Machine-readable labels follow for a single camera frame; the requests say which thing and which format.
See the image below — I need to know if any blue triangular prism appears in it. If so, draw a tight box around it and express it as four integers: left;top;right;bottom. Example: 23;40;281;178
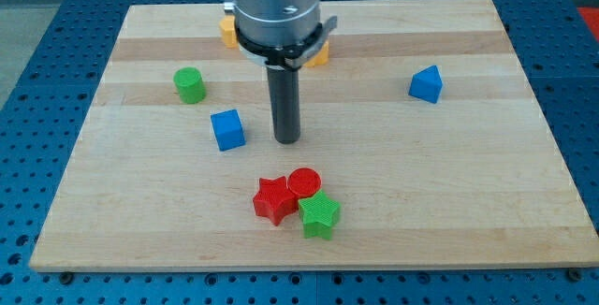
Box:
408;65;443;104

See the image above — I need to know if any green cylinder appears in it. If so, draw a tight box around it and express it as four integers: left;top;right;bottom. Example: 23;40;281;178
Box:
173;66;207;104

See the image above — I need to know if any yellow block left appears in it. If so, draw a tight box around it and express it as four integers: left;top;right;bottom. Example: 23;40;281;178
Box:
219;15;238;48

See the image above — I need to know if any red star block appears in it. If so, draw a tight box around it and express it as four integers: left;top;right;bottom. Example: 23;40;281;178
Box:
253;176;299;226

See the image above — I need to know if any wooden board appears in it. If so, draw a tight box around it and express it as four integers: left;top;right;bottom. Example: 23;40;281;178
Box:
30;0;598;272

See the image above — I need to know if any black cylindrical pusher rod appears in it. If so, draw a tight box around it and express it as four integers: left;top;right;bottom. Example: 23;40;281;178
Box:
267;68;300;144

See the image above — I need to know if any yellow block right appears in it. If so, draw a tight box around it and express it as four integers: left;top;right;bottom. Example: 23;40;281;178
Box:
304;40;329;67

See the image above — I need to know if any yellow block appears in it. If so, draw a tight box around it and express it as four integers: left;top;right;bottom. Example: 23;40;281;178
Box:
304;40;329;67
219;15;238;48

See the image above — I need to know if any green star block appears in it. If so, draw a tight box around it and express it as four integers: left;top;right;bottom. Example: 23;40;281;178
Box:
299;190;341;240

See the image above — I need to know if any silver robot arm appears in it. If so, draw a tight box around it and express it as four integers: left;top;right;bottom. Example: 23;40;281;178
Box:
233;0;336;144

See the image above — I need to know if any black clamp ring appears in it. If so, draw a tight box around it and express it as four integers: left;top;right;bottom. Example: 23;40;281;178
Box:
234;15;339;72

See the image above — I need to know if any red cylinder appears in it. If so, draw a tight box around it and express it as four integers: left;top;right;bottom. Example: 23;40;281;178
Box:
287;167;322;198

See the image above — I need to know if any blue cube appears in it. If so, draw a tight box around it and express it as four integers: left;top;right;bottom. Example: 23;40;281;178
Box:
210;109;246;152

